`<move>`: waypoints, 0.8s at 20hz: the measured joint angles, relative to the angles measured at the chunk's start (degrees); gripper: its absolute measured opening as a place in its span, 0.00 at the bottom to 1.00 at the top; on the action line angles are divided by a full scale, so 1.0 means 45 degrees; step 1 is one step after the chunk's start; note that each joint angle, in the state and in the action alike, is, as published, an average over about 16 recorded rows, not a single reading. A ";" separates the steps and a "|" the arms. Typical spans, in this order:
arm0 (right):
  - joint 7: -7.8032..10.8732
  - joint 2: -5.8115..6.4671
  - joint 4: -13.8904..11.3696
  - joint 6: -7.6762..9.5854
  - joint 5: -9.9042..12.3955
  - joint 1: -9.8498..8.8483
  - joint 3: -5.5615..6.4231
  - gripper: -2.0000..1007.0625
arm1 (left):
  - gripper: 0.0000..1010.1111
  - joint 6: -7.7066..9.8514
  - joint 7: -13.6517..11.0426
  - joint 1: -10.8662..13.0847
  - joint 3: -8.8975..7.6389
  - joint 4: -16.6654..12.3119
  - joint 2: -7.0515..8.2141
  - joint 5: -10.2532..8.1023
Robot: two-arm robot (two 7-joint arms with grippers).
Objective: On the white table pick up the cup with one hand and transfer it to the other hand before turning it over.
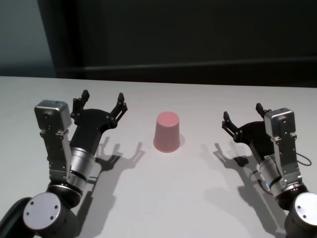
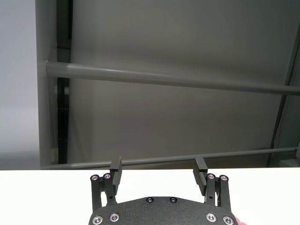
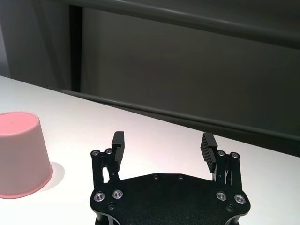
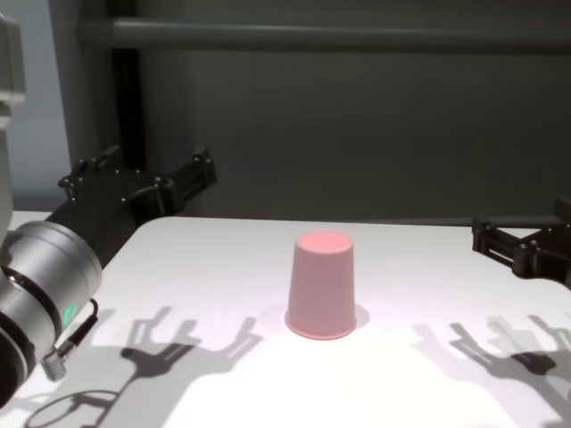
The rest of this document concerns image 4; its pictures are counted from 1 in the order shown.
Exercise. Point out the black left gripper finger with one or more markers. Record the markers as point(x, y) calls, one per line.
point(187, 183)
point(73, 171)

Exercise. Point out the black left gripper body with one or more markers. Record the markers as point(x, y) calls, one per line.
point(102, 200)

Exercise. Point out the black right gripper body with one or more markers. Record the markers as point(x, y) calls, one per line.
point(548, 256)

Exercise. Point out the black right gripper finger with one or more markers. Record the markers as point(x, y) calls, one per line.
point(495, 243)
point(563, 209)

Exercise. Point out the pink plastic cup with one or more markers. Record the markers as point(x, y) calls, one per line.
point(321, 285)

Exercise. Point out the black vertical post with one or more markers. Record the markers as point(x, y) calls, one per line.
point(129, 111)

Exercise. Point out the grey round horizontal rail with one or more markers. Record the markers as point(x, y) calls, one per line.
point(312, 31)

